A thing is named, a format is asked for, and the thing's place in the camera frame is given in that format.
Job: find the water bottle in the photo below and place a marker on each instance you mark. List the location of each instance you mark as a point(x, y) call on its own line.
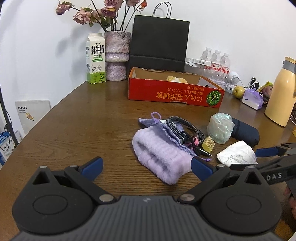
point(225, 65)
point(215, 64)
point(206, 55)

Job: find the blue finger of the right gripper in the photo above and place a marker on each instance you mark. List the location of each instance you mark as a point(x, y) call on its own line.
point(267, 152)

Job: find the water bottle right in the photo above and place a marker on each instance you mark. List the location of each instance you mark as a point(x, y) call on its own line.
point(225, 65)

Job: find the cream yellow thermos bottle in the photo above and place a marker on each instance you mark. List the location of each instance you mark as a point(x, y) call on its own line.
point(282, 98)

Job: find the water bottle left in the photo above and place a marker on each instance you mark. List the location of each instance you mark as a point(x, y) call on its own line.
point(206, 55)

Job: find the purple drawstring pouch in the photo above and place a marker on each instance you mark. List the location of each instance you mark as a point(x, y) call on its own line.
point(180, 132)

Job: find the black paper shopping bag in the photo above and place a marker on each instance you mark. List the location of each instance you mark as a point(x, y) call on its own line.
point(159, 43)

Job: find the yellow green apple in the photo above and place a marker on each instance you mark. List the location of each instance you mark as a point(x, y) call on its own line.
point(238, 92)

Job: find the white booklet by wall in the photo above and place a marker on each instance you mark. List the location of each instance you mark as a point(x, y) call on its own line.
point(30, 112)

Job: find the small yellow eraser block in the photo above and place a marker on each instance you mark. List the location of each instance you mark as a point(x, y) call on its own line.
point(208, 144)

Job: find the lavender towel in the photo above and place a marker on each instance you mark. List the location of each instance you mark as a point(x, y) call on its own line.
point(160, 155)

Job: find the navy blue pouch case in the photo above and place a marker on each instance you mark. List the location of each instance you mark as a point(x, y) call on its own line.
point(245, 132)

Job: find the white flat carton box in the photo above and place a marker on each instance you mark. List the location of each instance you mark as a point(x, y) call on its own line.
point(197, 63)

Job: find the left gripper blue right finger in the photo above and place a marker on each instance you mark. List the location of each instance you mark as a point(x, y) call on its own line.
point(201, 168)

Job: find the purple tissue pack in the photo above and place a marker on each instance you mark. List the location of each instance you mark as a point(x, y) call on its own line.
point(253, 99)

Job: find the iridescent plastic bag ball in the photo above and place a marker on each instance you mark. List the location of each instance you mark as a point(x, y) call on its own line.
point(220, 127)

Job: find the water bottle middle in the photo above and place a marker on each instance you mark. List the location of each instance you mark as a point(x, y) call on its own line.
point(215, 64)

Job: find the purple textured vase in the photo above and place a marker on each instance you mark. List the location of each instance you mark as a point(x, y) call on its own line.
point(117, 54)

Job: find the person's hand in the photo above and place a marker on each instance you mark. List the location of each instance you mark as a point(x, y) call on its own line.
point(291, 201)

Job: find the white packet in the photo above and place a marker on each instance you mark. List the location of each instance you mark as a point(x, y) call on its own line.
point(237, 153)

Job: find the white green milk carton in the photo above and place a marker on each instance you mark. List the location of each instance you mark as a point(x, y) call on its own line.
point(95, 58)

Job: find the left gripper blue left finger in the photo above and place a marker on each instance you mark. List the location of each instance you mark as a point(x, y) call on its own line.
point(92, 169)

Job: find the dried rose bouquet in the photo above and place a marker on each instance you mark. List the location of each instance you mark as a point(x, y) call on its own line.
point(114, 16)

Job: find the yellow plush toy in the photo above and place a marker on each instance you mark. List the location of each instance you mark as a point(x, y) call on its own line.
point(176, 79)

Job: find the red cardboard pumpkin box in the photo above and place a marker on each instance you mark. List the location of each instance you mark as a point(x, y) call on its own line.
point(151, 85)

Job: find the white round device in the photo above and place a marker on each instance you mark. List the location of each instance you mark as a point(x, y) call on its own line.
point(232, 80)

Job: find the snack package purple yellow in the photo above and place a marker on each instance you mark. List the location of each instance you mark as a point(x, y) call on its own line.
point(266, 91)

